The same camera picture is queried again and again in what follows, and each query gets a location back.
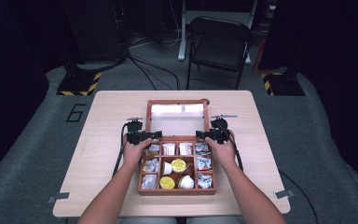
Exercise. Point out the white round item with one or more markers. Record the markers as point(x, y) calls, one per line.
point(186, 182)

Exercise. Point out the white red-label sachet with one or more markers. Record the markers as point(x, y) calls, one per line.
point(168, 149)
point(185, 148)

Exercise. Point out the small creamer cup yellow lid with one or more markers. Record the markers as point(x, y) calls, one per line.
point(178, 165)
point(167, 168)
point(167, 183)

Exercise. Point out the wooden compartment box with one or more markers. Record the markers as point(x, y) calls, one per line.
point(176, 137)

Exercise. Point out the person's right hand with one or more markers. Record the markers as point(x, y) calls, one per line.
point(225, 154)

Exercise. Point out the black equipment cabinet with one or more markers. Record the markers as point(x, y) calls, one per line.
point(93, 28)

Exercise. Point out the black folding chair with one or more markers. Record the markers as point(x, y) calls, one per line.
point(219, 46)

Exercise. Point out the white black-print sachet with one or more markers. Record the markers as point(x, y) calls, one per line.
point(203, 163)
point(202, 148)
point(205, 180)

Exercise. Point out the silver foil sachet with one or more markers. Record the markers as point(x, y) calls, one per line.
point(149, 181)
point(150, 165)
point(153, 150)

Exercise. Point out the person's left hand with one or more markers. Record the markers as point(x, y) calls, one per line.
point(133, 154)

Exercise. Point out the white metal desk frame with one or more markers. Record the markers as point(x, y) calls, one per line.
point(182, 37)

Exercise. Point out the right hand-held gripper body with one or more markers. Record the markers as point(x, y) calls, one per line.
point(220, 134)

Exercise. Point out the grey tape strip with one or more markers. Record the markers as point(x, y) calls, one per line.
point(283, 194)
point(58, 197)

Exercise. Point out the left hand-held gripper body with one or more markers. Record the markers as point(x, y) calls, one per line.
point(135, 137)

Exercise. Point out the black stand base hazard stripes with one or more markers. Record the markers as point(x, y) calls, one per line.
point(284, 84)
point(79, 84)

